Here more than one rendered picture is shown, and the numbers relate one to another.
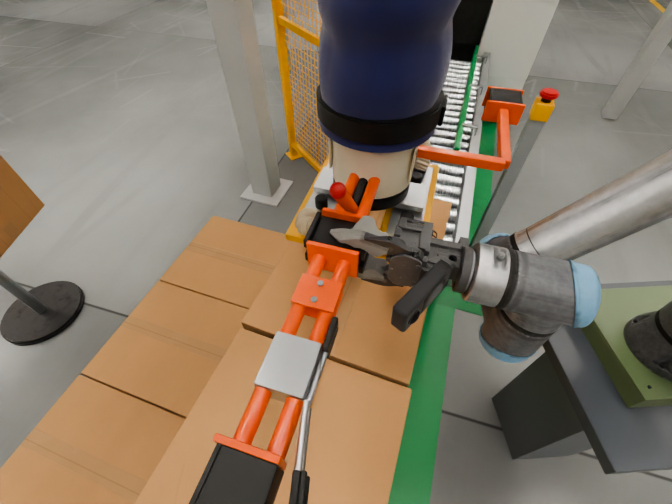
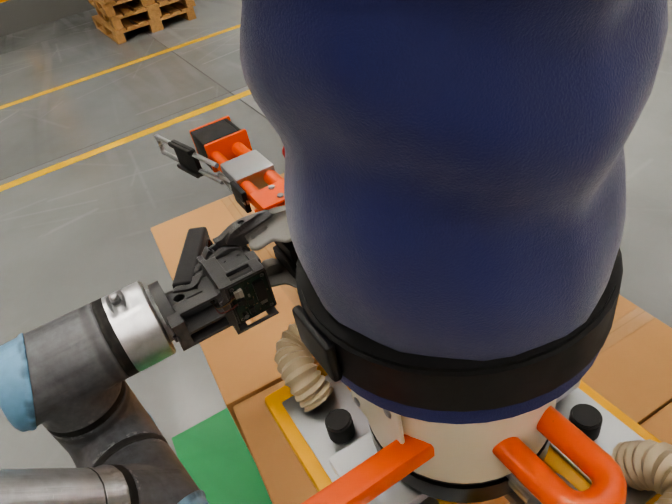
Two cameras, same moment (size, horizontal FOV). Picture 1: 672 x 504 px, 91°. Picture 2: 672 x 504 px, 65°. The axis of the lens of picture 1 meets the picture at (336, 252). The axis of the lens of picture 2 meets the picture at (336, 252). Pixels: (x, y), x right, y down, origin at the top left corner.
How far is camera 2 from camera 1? 0.84 m
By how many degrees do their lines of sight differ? 85
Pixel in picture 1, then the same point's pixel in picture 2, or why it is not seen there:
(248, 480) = (211, 135)
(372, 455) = (224, 337)
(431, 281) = (185, 260)
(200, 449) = not seen: hidden behind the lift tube
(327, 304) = (258, 193)
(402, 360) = (255, 419)
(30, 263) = not seen: outside the picture
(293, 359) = (244, 166)
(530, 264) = (77, 315)
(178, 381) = not seen: hidden behind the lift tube
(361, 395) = (268, 358)
